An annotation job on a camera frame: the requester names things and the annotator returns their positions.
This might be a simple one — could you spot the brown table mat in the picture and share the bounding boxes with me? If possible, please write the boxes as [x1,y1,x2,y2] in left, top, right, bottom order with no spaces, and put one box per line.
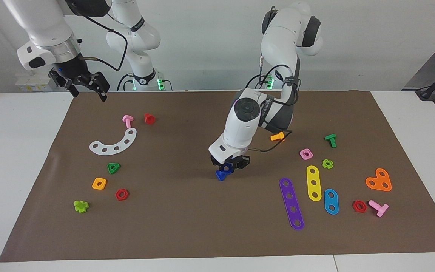
[0,90,435,263]

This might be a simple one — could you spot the white cardboard box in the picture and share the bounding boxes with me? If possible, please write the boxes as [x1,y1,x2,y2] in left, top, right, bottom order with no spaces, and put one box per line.
[15,73,54,92]

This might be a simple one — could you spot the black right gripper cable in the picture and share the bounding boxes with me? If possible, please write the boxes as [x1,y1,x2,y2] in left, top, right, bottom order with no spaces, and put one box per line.
[65,0,129,71]

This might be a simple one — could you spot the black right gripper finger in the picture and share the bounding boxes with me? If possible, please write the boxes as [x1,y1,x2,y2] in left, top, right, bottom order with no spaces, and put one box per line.
[85,71,111,102]
[60,77,79,98]

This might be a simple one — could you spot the purple four-hole plastic plate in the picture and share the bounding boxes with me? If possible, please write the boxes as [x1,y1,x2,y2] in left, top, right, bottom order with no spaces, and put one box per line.
[279,178,305,231]

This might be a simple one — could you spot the white curved five-hole plate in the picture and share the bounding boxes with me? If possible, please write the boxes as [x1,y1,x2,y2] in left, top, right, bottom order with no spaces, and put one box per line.
[89,128,137,156]

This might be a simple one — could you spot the blue two-hole plastic plate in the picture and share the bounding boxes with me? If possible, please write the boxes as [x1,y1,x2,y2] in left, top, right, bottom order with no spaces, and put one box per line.
[324,189,339,215]

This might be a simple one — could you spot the orange heart-shaped plastic plate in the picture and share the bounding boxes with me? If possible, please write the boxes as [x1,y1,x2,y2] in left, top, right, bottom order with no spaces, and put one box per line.
[365,168,392,192]

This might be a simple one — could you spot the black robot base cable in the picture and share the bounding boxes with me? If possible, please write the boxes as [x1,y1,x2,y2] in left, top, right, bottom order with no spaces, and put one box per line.
[245,74,275,90]
[117,73,135,91]

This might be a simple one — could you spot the yellow three-hole plastic plate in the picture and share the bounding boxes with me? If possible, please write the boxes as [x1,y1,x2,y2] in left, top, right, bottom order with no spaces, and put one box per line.
[306,165,322,202]

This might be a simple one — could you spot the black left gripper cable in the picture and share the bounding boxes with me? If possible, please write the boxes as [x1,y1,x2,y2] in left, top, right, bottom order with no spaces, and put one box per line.
[248,55,301,153]

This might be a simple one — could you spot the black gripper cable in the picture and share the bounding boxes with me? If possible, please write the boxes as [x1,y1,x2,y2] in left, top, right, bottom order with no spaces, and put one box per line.
[248,55,301,153]
[65,0,129,71]

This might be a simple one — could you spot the dark grey partition panel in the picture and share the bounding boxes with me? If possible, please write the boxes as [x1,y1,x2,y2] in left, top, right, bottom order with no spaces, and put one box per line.
[402,36,435,91]

